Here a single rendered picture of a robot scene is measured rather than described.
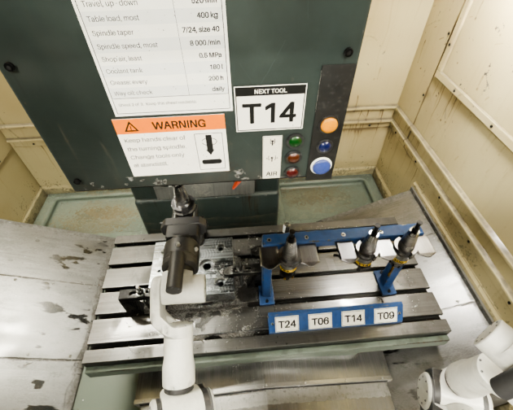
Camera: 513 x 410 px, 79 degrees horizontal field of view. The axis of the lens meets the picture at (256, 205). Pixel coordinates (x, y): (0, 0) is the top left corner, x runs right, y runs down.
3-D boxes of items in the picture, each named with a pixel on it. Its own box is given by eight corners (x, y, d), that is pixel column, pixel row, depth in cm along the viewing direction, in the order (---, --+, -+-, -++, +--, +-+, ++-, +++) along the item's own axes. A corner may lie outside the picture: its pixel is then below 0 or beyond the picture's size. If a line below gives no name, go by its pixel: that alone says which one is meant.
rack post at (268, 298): (274, 305, 110) (278, 259, 89) (260, 306, 110) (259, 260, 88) (271, 279, 117) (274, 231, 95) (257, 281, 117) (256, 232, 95)
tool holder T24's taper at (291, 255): (296, 247, 88) (299, 233, 83) (298, 261, 85) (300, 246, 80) (281, 247, 88) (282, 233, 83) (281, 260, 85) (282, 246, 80)
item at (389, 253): (399, 259, 87) (400, 258, 86) (380, 261, 86) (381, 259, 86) (389, 239, 91) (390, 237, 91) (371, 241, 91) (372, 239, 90)
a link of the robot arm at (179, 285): (207, 268, 82) (206, 309, 74) (165, 270, 81) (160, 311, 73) (203, 242, 74) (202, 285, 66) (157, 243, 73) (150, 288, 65)
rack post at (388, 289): (396, 294, 113) (429, 247, 91) (382, 296, 112) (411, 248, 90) (386, 270, 119) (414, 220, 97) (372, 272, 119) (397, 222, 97)
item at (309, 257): (320, 266, 86) (321, 264, 85) (301, 268, 85) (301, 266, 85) (315, 245, 90) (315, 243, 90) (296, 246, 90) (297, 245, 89)
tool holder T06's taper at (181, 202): (189, 194, 87) (185, 176, 82) (192, 206, 85) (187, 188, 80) (173, 198, 86) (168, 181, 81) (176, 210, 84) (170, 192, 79)
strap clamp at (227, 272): (261, 286, 115) (261, 265, 104) (225, 290, 115) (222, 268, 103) (260, 278, 117) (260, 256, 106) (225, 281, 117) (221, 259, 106)
